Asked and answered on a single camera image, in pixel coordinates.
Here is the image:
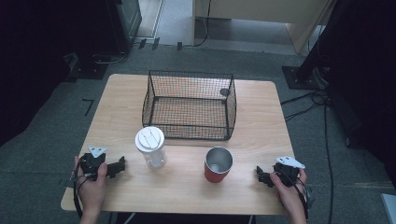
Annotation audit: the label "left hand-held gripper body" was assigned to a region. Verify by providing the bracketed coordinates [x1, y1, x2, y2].
[79, 146, 117, 181]

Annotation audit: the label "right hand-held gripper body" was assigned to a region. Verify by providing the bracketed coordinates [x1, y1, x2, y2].
[273, 155, 306, 189]

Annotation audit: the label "clear cup with white lid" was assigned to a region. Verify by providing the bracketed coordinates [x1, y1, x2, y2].
[134, 125, 167, 170]

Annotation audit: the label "red cup with steel inside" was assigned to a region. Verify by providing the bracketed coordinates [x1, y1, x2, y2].
[204, 146, 234, 184]

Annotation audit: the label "black wire mesh basket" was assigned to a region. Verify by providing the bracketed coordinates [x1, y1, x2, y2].
[141, 69, 237, 142]

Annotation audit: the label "person's right hand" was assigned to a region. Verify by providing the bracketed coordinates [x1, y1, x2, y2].
[269, 169, 308, 219]

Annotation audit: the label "person's left hand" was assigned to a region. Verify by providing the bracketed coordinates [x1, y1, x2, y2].
[73, 156, 109, 216]

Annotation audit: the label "pale grey flat object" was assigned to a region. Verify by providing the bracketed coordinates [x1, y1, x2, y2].
[379, 192, 396, 224]

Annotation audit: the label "black cabinet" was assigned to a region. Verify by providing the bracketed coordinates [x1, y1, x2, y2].
[105, 0, 143, 54]

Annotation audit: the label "light wooden furniture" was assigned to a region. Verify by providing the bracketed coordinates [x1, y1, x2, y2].
[191, 0, 336, 56]

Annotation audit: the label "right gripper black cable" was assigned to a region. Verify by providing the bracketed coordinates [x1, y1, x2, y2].
[278, 169, 316, 222]

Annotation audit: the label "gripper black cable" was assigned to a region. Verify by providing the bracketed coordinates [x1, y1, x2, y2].
[70, 154, 94, 219]
[278, 169, 316, 222]

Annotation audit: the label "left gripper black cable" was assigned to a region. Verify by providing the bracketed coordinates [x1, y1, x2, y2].
[70, 154, 94, 219]

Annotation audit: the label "tangled black floor cables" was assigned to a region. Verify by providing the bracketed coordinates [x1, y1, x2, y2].
[279, 89, 331, 123]

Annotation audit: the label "black stand base plate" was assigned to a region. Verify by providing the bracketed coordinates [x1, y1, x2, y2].
[65, 51, 110, 81]
[281, 64, 329, 91]

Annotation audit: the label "black floor cable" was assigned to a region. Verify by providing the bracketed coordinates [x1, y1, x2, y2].
[92, 49, 129, 65]

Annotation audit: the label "black stand post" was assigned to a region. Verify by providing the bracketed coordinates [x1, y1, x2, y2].
[295, 0, 345, 82]

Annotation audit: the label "black hanging cable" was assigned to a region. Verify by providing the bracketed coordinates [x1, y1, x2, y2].
[183, 0, 213, 49]

